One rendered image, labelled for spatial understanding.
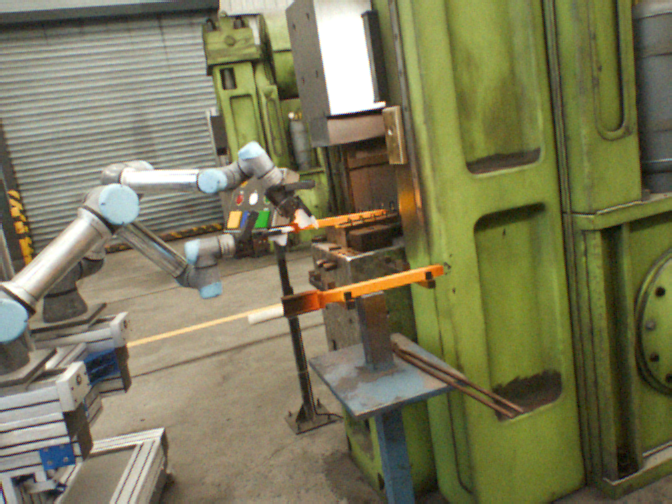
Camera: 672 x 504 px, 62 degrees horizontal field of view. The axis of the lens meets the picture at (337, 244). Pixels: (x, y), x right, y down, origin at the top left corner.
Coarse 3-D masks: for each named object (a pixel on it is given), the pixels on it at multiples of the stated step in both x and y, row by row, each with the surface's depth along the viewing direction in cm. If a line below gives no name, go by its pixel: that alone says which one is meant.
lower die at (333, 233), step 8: (376, 216) 201; (384, 216) 200; (392, 216) 198; (400, 216) 199; (344, 224) 197; (360, 224) 194; (368, 224) 195; (384, 224) 197; (328, 232) 209; (336, 232) 200; (344, 232) 193; (392, 232) 199; (400, 232) 200; (328, 240) 211; (336, 240) 202; (344, 240) 194
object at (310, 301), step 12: (396, 276) 135; (408, 276) 135; (420, 276) 136; (336, 288) 132; (348, 288) 131; (360, 288) 132; (372, 288) 132; (384, 288) 133; (288, 300) 127; (300, 300) 128; (312, 300) 129; (324, 300) 129; (336, 300) 130; (288, 312) 128; (300, 312) 128
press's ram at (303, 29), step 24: (312, 0) 174; (336, 0) 176; (360, 0) 179; (288, 24) 200; (312, 24) 179; (336, 24) 177; (360, 24) 180; (312, 48) 183; (336, 48) 178; (360, 48) 181; (312, 72) 188; (336, 72) 179; (360, 72) 182; (312, 96) 193; (336, 96) 180; (360, 96) 183
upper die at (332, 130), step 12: (384, 108) 192; (312, 120) 199; (324, 120) 187; (336, 120) 186; (348, 120) 188; (360, 120) 189; (372, 120) 191; (312, 132) 201; (324, 132) 190; (336, 132) 187; (348, 132) 188; (360, 132) 190; (372, 132) 191; (384, 132) 193; (312, 144) 204; (324, 144) 192; (336, 144) 188
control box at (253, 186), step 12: (252, 180) 248; (288, 180) 234; (240, 192) 251; (252, 192) 245; (240, 204) 248; (252, 204) 242; (264, 204) 237; (228, 216) 253; (276, 216) 230; (228, 228) 250; (240, 228) 244
